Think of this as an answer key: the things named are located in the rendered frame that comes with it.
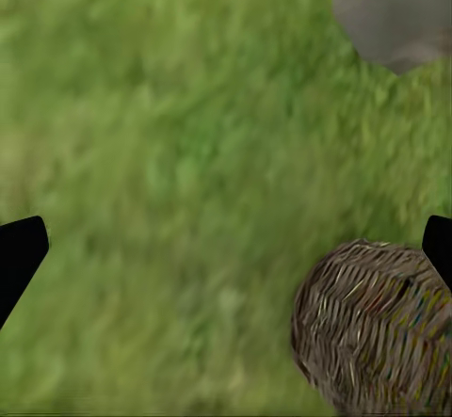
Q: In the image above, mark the wicker basket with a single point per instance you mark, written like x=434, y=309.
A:
x=342, y=310

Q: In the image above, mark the tree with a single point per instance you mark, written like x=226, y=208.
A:
x=399, y=35

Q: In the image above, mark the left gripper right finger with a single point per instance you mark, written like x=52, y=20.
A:
x=437, y=245

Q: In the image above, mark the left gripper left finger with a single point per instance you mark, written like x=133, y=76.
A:
x=23, y=245

